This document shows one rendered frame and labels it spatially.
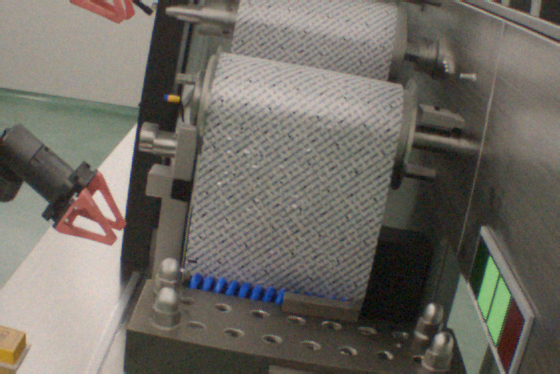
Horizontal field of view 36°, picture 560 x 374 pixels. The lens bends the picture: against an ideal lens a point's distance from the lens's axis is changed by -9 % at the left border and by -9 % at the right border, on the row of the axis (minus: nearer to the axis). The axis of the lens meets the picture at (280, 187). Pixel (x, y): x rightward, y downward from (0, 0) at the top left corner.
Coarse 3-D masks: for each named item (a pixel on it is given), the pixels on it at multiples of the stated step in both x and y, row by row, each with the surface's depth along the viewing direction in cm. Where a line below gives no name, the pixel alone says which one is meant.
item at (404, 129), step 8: (208, 64) 115; (208, 72) 114; (208, 80) 114; (408, 96) 116; (200, 104) 114; (408, 104) 115; (200, 112) 114; (408, 112) 115; (200, 120) 115; (408, 120) 114; (400, 128) 114; (408, 128) 114; (400, 136) 114; (400, 144) 114; (400, 152) 115; (400, 160) 115; (392, 176) 119
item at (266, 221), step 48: (240, 192) 116; (288, 192) 116; (336, 192) 116; (384, 192) 115; (192, 240) 118; (240, 240) 118; (288, 240) 117; (336, 240) 117; (288, 288) 119; (336, 288) 119
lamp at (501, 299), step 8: (504, 288) 81; (496, 296) 83; (504, 296) 80; (496, 304) 82; (504, 304) 79; (496, 312) 82; (504, 312) 79; (488, 320) 84; (496, 320) 81; (496, 328) 80; (496, 336) 80
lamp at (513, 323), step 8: (512, 304) 77; (512, 312) 76; (512, 320) 76; (520, 320) 73; (504, 328) 78; (512, 328) 75; (520, 328) 73; (504, 336) 77; (512, 336) 74; (504, 344) 76; (512, 344) 74; (504, 352) 76; (512, 352) 73; (504, 360) 75; (504, 368) 74
